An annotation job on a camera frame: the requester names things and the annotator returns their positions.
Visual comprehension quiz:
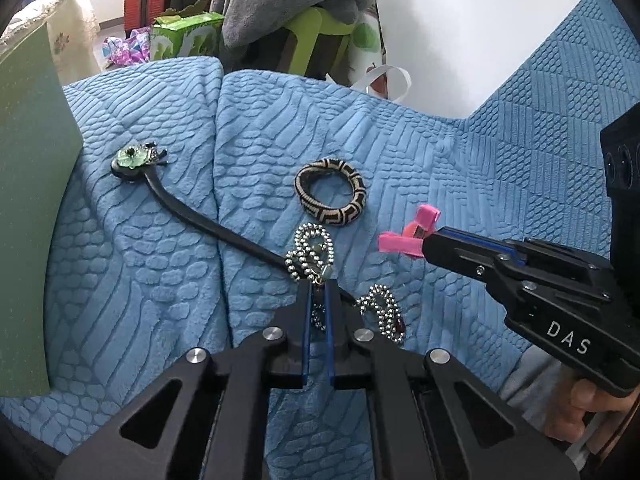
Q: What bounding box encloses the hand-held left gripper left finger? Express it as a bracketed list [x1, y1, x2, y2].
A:
[55, 280, 314, 480]

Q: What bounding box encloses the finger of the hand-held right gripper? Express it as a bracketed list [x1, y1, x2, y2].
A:
[440, 226, 615, 276]
[422, 232, 613, 307]

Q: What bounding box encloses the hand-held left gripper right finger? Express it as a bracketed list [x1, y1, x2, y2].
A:
[324, 282, 582, 480]

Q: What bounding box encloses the pink hair clip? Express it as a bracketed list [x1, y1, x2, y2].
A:
[378, 205, 442, 259]

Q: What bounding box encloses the silver bead chain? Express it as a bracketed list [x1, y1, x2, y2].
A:
[285, 224, 407, 345]

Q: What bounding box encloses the pale green box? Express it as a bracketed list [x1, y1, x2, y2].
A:
[0, 22, 84, 397]

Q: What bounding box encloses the person's right hand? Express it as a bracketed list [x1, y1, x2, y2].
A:
[544, 377, 632, 443]

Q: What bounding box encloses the black headband green flower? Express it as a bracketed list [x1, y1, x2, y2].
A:
[110, 141, 362, 307]

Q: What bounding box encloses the white printed bag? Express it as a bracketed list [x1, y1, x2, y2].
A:
[325, 0, 414, 107]

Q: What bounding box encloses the green plastic stool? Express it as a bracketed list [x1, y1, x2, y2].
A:
[277, 6, 362, 82]

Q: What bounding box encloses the green carton box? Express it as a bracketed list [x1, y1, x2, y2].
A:
[150, 6, 226, 64]

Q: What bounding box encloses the purple patterned cloth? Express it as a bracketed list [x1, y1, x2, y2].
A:
[102, 27, 154, 67]

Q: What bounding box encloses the red suitcase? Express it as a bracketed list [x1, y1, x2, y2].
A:
[122, 0, 167, 32]

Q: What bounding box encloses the cream lace cloth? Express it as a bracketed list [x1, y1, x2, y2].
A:
[0, 0, 102, 87]

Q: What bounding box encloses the striped black beige hair tie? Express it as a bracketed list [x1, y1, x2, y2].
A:
[294, 158, 368, 225]

